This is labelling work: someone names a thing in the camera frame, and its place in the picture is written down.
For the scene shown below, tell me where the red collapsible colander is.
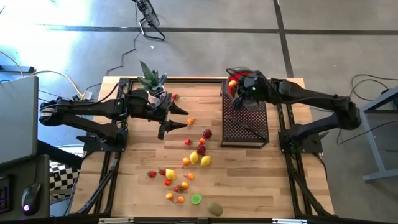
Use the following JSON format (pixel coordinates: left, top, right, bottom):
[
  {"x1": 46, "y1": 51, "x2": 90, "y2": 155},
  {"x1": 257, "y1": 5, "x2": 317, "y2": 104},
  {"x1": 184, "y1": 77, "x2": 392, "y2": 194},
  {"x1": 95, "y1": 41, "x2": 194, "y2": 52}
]
[{"x1": 225, "y1": 66, "x2": 269, "y2": 111}]

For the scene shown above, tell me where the black floor fan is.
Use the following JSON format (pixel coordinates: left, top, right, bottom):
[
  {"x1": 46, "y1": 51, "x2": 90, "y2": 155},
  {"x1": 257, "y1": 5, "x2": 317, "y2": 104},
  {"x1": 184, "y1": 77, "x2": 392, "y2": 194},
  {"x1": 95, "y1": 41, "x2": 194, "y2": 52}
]
[{"x1": 132, "y1": 0, "x2": 166, "y2": 42}]

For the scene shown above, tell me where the black computer mouse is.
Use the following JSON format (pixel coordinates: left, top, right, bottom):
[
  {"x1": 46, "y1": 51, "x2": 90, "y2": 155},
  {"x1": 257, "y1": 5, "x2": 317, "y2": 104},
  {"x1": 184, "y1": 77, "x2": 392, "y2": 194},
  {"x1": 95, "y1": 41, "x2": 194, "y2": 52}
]
[{"x1": 21, "y1": 182, "x2": 42, "y2": 217}]

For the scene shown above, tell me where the black backlit keyboard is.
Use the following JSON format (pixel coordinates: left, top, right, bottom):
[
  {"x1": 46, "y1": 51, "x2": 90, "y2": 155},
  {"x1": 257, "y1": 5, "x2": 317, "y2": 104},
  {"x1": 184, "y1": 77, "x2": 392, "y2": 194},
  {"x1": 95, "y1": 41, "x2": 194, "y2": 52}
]
[{"x1": 0, "y1": 175, "x2": 14, "y2": 215}]

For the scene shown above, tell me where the black white checkerboard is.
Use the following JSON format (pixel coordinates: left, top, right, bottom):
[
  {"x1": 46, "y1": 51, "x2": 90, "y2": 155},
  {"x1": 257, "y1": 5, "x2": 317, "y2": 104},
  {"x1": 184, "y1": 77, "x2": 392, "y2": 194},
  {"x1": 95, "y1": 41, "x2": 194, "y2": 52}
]
[{"x1": 49, "y1": 160, "x2": 81, "y2": 198}]

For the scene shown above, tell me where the brown whole kiwi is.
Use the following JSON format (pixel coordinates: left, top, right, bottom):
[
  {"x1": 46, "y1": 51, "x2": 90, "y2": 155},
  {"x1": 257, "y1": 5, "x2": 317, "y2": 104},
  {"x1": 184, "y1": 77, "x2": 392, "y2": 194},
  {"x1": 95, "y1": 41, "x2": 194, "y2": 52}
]
[{"x1": 208, "y1": 202, "x2": 224, "y2": 217}]

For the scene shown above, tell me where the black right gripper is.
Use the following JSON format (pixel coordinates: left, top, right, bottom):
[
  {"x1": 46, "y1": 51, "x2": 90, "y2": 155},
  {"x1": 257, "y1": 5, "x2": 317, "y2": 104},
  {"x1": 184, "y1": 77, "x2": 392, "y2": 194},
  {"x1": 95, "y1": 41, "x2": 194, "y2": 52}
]
[{"x1": 226, "y1": 68, "x2": 271, "y2": 110}]

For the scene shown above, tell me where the black perforated metal stand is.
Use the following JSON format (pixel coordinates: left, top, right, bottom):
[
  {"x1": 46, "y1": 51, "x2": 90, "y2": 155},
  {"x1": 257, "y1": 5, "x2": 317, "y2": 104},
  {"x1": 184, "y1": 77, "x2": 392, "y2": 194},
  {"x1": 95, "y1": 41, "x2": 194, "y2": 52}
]
[{"x1": 220, "y1": 80, "x2": 271, "y2": 149}]

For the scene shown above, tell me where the dark grey desk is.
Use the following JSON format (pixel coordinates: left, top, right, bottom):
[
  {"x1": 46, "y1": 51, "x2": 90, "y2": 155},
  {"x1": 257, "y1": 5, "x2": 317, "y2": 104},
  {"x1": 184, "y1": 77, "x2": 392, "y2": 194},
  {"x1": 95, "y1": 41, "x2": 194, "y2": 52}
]
[{"x1": 0, "y1": 139, "x2": 83, "y2": 222}]

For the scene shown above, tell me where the silver aluminium bar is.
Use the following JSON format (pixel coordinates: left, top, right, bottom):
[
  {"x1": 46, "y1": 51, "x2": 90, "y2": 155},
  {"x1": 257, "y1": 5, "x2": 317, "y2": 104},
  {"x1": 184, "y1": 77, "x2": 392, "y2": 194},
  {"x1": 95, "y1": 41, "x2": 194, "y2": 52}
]
[
  {"x1": 272, "y1": 218, "x2": 308, "y2": 224},
  {"x1": 98, "y1": 217, "x2": 135, "y2": 224}
]

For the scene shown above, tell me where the black floor cable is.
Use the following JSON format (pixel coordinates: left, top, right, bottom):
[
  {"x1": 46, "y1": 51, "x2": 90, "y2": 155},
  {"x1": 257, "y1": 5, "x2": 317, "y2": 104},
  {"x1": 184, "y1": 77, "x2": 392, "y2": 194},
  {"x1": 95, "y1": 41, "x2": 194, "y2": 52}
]
[
  {"x1": 336, "y1": 119, "x2": 398, "y2": 146},
  {"x1": 349, "y1": 73, "x2": 398, "y2": 103}
]

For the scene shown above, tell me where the white plant pot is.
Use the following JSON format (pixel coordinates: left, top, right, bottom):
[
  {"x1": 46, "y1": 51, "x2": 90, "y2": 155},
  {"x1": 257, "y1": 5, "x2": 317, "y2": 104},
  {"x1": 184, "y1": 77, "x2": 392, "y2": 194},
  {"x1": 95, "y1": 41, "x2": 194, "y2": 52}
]
[{"x1": 147, "y1": 91, "x2": 167, "y2": 106}]

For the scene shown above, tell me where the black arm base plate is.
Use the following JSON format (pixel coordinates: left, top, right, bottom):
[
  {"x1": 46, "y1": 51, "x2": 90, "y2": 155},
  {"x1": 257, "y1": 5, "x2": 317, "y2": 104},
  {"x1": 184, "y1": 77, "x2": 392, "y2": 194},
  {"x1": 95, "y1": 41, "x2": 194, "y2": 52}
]
[
  {"x1": 278, "y1": 129, "x2": 330, "y2": 154},
  {"x1": 76, "y1": 133, "x2": 127, "y2": 153}
]

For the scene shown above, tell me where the black fan cable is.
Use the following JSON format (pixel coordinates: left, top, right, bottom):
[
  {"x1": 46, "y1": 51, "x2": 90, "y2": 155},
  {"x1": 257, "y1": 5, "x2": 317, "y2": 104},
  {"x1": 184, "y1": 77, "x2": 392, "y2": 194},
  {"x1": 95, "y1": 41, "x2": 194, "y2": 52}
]
[{"x1": 83, "y1": 2, "x2": 141, "y2": 94}]

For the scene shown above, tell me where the green snake plant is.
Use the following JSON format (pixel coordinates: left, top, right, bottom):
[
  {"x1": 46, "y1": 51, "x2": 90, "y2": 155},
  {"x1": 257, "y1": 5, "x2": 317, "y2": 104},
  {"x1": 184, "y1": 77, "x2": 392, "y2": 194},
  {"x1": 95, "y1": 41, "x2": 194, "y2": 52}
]
[{"x1": 136, "y1": 60, "x2": 168, "y2": 94}]

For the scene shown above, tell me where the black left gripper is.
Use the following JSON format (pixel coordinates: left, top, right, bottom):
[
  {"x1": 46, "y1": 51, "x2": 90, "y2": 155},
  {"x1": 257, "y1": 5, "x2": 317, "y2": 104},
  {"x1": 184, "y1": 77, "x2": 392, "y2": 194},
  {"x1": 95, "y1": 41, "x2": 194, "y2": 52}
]
[{"x1": 132, "y1": 90, "x2": 190, "y2": 141}]

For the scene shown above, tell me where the grey metal table frame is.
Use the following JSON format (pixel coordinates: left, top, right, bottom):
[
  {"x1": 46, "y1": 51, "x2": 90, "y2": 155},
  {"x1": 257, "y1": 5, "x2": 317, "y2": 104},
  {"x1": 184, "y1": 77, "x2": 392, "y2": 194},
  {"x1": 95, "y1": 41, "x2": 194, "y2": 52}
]
[{"x1": 344, "y1": 86, "x2": 398, "y2": 184}]

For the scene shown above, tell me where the yellow floor cable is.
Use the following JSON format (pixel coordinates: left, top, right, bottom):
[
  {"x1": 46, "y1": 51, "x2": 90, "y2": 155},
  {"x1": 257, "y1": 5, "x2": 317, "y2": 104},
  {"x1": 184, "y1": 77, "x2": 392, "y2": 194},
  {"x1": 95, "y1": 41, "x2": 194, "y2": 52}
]
[{"x1": 21, "y1": 70, "x2": 85, "y2": 98}]

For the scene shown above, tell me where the grey flat monitor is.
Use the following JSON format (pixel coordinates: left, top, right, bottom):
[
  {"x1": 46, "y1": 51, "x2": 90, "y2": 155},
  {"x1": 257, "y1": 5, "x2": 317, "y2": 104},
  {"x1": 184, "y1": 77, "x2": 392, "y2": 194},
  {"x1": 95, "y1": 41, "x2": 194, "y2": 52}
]
[{"x1": 0, "y1": 75, "x2": 39, "y2": 167}]

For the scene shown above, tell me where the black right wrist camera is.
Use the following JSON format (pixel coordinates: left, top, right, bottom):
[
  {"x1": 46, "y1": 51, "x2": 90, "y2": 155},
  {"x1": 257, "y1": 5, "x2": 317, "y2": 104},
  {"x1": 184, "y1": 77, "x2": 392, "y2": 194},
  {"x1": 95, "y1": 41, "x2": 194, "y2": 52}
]
[{"x1": 244, "y1": 77, "x2": 262, "y2": 99}]

